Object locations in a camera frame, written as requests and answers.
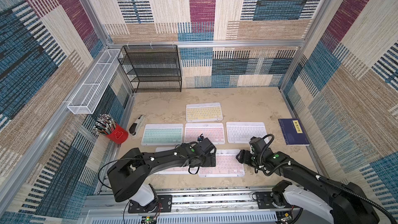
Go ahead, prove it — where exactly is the dark blue notebook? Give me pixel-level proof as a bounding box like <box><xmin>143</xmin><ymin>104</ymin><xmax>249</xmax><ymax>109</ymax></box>
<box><xmin>278</xmin><ymin>118</ymin><xmax>310</xmax><ymax>146</ymax></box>

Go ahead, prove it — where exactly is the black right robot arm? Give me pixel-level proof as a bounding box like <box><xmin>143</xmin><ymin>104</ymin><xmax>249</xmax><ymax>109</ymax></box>
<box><xmin>236</xmin><ymin>134</ymin><xmax>397</xmax><ymax>224</ymax></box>

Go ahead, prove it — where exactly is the black wire shelf rack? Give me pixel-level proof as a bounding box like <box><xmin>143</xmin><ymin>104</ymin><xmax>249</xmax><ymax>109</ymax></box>
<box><xmin>118</xmin><ymin>45</ymin><xmax>182</xmax><ymax>93</ymax></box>

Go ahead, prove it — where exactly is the white wire mesh basket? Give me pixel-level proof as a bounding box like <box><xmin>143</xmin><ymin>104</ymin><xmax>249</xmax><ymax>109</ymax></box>
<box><xmin>67</xmin><ymin>49</ymin><xmax>121</xmax><ymax>115</ymax></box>

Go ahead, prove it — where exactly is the black white stapler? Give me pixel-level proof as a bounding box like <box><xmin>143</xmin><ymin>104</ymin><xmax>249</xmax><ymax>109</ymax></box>
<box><xmin>129</xmin><ymin>115</ymin><xmax>145</xmax><ymax>136</ymax></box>

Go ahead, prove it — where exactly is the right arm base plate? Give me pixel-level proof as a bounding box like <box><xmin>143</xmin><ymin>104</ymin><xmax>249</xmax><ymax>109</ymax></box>
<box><xmin>251</xmin><ymin>191</ymin><xmax>292</xmax><ymax>209</ymax></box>

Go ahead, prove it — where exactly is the green key keyboard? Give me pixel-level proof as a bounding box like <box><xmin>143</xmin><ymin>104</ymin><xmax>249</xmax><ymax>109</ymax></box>
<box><xmin>141</xmin><ymin>123</ymin><xmax>183</xmax><ymax>146</ymax></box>

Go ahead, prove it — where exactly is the white key keyboard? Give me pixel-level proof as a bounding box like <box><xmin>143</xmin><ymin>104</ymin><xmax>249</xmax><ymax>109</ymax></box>
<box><xmin>226</xmin><ymin>122</ymin><xmax>267</xmax><ymax>144</ymax></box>

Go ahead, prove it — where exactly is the red pen holder cup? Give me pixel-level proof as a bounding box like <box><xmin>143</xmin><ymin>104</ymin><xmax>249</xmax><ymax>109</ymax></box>
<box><xmin>106</xmin><ymin>124</ymin><xmax>129</xmax><ymax>145</ymax></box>

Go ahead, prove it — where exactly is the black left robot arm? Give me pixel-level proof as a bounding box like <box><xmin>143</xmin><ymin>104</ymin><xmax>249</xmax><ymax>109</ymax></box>
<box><xmin>99</xmin><ymin>136</ymin><xmax>217</xmax><ymax>213</ymax></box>

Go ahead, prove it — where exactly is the yellow key keyboard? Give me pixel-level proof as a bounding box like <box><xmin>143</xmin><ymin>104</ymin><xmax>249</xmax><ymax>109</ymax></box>
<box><xmin>186</xmin><ymin>103</ymin><xmax>223</xmax><ymax>122</ymax></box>

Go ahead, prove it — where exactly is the bundle of pens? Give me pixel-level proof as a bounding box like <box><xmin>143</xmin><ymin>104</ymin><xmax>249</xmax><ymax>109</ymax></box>
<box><xmin>91</xmin><ymin>114</ymin><xmax>117</xmax><ymax>135</ymax></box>

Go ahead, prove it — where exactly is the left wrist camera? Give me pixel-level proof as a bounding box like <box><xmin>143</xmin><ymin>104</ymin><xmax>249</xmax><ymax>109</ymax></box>
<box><xmin>198</xmin><ymin>134</ymin><xmax>204</xmax><ymax>142</ymax></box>

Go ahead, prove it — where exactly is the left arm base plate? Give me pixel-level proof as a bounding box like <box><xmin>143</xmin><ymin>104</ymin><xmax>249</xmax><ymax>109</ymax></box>
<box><xmin>127</xmin><ymin>195</ymin><xmax>173</xmax><ymax>214</ymax></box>

